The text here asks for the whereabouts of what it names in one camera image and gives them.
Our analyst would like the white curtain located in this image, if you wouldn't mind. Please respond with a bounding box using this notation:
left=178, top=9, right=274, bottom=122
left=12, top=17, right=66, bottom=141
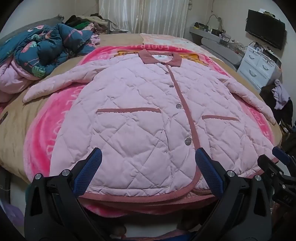
left=98, top=0, right=188, bottom=39

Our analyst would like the black box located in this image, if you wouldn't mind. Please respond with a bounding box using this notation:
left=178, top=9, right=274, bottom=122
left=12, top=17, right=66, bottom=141
left=261, top=50, right=281, bottom=67

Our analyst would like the grey pillow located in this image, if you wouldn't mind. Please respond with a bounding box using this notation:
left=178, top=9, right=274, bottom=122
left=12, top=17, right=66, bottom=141
left=0, top=15, right=64, bottom=44

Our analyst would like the black television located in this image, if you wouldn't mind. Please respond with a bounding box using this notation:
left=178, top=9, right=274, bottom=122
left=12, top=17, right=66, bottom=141
left=245, top=9, right=285, bottom=50

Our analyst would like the white drawer cabinet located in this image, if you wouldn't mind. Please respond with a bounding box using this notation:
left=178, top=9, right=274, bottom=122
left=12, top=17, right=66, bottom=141
left=237, top=44, right=281, bottom=93

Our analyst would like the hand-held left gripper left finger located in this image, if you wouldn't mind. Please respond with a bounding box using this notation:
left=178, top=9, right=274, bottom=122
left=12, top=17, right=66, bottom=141
left=24, top=148, right=103, bottom=241

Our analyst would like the pink printed blanket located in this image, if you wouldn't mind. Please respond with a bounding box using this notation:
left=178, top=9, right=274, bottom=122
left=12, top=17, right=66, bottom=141
left=23, top=44, right=281, bottom=232

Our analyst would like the clutter of small items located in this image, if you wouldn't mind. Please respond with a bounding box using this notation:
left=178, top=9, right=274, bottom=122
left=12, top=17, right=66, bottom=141
left=193, top=22, right=245, bottom=56

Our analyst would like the pile of clothes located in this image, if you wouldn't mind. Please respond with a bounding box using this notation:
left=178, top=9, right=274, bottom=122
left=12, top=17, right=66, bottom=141
left=65, top=14, right=109, bottom=35

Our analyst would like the grey wall shelf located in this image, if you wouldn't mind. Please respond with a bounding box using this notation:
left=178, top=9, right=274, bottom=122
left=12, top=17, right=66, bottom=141
left=190, top=25, right=243, bottom=71

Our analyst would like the white wall cable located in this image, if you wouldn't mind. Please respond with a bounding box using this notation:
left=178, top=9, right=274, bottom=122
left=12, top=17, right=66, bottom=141
left=207, top=14, right=223, bottom=29

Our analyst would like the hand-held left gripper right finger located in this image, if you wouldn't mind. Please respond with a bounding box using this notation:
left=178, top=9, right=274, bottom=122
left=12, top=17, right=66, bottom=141
left=195, top=148, right=272, bottom=241

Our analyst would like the dark clothes heap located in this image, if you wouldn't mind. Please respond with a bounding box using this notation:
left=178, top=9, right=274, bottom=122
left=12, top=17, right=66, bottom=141
left=260, top=85, right=296, bottom=139

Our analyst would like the peach patterned blanket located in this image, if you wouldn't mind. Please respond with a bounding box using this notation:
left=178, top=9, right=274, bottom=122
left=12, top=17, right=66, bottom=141
left=140, top=33, right=220, bottom=61

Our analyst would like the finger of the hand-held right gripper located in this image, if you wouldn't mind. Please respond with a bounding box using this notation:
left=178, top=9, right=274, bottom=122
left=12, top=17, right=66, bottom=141
left=258, top=155, right=296, bottom=186
left=272, top=147, right=296, bottom=166

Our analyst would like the pink quilted jacket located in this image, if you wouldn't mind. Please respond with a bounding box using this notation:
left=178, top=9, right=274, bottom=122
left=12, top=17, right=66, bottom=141
left=23, top=49, right=279, bottom=202

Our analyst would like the blue floral duvet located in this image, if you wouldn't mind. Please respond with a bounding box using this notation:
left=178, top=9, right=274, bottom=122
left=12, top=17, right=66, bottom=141
left=0, top=23, right=100, bottom=103

